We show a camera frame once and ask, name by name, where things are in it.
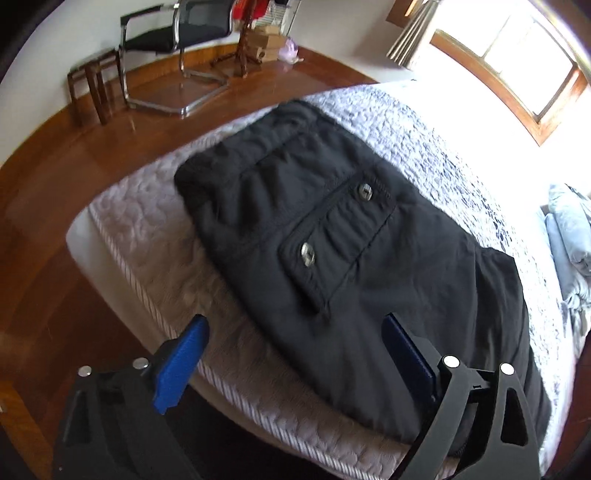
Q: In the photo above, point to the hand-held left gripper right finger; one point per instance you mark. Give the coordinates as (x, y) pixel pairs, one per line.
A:
(406, 357)

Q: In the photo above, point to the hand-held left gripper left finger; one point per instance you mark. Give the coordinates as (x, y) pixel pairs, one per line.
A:
(178, 374)

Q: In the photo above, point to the black pants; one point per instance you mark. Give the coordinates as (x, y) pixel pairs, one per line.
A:
(346, 277)

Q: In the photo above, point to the purple quilted bedspread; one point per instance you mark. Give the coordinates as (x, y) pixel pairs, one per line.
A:
(152, 258)

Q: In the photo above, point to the folded light blue duvet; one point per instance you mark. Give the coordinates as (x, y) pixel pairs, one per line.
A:
(570, 230)

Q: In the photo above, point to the dark wooden stool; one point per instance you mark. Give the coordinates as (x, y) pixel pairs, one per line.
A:
(92, 63)

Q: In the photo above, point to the striped grey curtain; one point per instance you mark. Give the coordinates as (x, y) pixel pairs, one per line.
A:
(415, 32)

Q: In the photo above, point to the wide wooden framed window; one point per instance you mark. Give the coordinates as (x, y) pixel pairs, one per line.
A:
(531, 55)

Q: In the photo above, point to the pink plastic bag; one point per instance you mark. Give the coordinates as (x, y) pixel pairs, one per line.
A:
(291, 50)

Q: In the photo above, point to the wooden coat rack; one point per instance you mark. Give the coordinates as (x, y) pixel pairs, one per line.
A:
(243, 46)

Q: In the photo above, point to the black mesh chrome chair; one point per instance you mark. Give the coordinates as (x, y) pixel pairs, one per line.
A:
(152, 39)

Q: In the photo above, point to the cardboard box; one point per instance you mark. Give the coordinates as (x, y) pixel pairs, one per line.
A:
(268, 46)
(268, 30)

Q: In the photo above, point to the red garment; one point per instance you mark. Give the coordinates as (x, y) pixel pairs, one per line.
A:
(249, 9)

